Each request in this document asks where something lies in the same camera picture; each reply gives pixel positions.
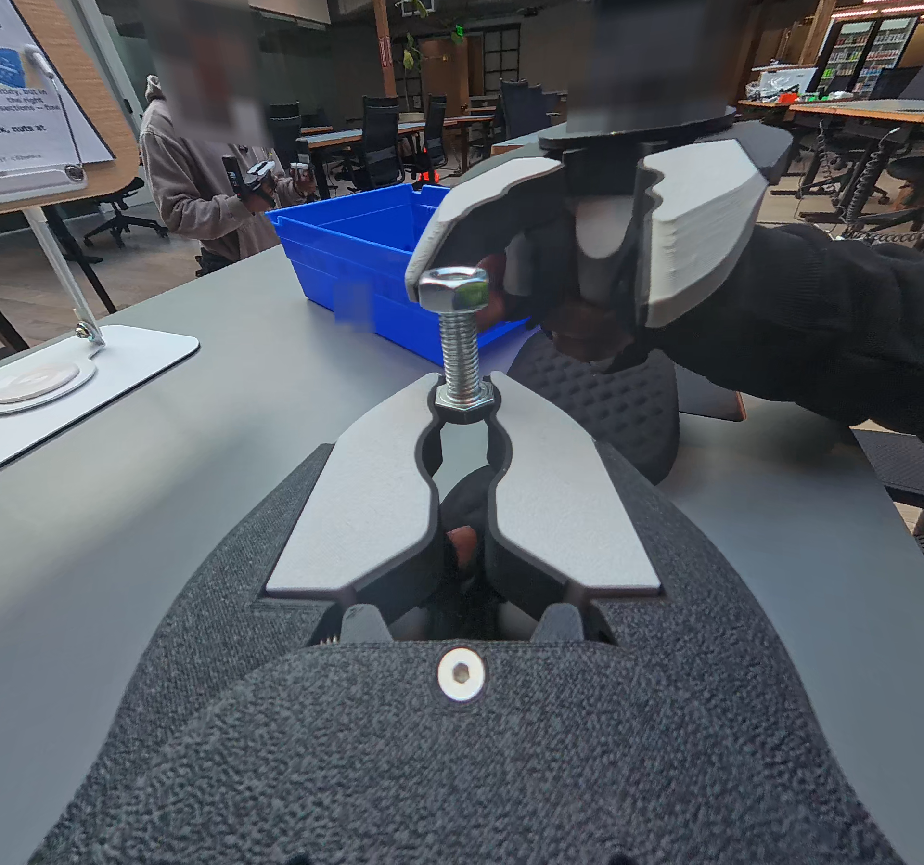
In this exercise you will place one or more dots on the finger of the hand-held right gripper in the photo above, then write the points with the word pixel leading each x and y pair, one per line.
pixel 476 193
pixel 707 222

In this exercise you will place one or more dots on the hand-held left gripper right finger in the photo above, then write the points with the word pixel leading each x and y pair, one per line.
pixel 570 504

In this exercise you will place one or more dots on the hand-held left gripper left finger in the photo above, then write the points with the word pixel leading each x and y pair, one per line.
pixel 346 504

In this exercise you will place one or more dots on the silver hex nut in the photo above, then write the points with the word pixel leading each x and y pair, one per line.
pixel 451 296

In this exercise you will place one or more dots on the blue plastic bin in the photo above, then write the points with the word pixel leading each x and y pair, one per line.
pixel 346 258

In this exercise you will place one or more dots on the silver hex bolt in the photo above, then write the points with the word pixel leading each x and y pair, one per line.
pixel 460 352

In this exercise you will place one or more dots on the person's left hand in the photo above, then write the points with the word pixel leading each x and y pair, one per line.
pixel 465 511

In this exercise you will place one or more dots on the person's right hand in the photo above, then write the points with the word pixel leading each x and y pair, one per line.
pixel 548 280

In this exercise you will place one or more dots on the black office chair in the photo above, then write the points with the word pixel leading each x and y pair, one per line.
pixel 119 219
pixel 381 136
pixel 895 460
pixel 520 107
pixel 435 128

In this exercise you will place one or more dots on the black honeycomb wrist pad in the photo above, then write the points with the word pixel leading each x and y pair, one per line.
pixel 621 403

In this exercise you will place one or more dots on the green hanging plant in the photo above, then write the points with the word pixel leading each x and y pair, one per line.
pixel 415 2

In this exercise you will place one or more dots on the glass door drink fridge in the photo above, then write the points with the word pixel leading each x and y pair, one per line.
pixel 866 49

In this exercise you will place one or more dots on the printed instruction sheet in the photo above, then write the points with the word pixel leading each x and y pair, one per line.
pixel 43 136

